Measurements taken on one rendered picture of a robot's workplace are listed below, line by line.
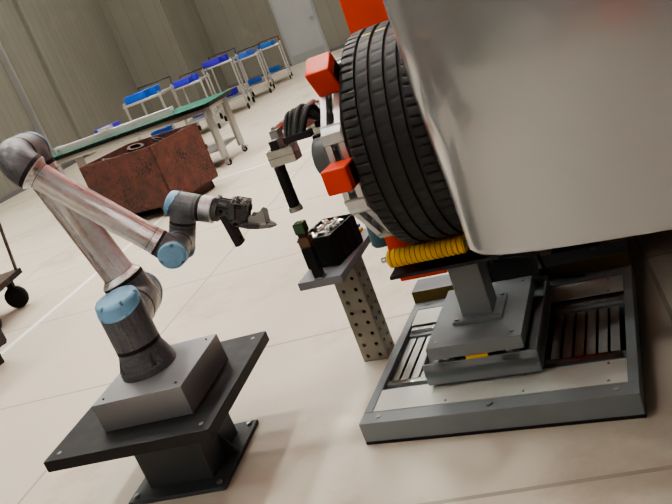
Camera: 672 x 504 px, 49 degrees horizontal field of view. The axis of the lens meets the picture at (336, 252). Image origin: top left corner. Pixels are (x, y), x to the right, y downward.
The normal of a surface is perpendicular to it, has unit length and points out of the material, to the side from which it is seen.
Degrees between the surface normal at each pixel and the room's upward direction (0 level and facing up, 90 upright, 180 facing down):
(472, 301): 90
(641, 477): 0
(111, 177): 90
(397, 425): 90
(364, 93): 55
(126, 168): 90
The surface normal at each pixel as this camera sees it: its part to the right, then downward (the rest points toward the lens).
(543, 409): -0.31, 0.41
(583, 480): -0.34, -0.89
